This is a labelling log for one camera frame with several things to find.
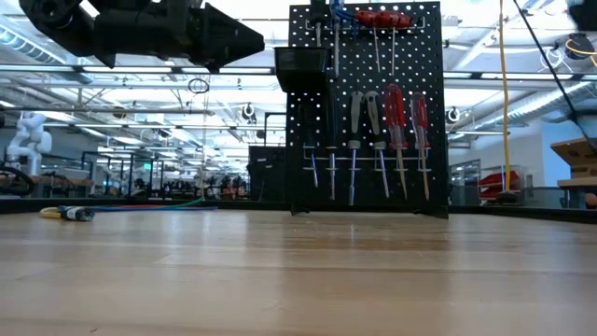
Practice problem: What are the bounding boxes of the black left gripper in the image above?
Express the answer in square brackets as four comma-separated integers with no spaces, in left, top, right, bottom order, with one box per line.
[158,2,266,74]

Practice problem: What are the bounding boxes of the blue clear handled screwdriver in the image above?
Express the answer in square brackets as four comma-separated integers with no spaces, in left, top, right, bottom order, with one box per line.
[329,0,344,78]

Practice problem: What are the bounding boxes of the grey black nut driver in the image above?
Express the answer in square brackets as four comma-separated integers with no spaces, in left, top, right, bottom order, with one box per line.
[347,91,366,206]

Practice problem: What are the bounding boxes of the red clear handled screwdriver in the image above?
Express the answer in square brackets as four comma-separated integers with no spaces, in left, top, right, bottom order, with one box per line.
[410,91,432,202]
[383,83,410,202]

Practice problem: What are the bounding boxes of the black metal peg board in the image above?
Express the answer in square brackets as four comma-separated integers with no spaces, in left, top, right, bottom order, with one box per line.
[285,2,450,219]

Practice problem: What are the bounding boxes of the black plastic bin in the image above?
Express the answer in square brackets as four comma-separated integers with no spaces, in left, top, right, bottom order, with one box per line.
[273,46,330,93]

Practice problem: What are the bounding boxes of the black cabinet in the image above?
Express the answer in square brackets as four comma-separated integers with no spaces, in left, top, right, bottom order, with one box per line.
[246,145,287,203]

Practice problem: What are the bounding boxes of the black hoop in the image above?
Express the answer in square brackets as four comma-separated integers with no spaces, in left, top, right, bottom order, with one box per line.
[0,165,35,197]

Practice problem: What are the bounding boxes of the red storage bins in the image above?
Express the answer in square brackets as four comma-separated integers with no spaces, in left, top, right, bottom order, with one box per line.
[479,170,521,200]

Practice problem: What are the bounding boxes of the cardboard box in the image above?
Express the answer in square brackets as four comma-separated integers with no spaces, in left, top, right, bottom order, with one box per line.
[549,137,597,190]

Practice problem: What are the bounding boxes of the black hanging cable loop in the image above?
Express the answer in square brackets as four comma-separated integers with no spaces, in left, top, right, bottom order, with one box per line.
[187,77,211,94]

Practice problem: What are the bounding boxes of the silver ring tool rack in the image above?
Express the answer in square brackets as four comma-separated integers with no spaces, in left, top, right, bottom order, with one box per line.
[301,143,433,173]

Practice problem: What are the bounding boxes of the silver hook rail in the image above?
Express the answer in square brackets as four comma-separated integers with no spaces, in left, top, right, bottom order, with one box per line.
[305,16,426,35]

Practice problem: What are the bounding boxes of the yellow cord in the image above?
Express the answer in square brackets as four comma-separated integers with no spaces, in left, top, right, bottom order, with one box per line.
[498,0,513,195]

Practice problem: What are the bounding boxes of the black round cord base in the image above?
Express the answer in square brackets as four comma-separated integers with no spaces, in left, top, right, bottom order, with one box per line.
[493,190,521,205]

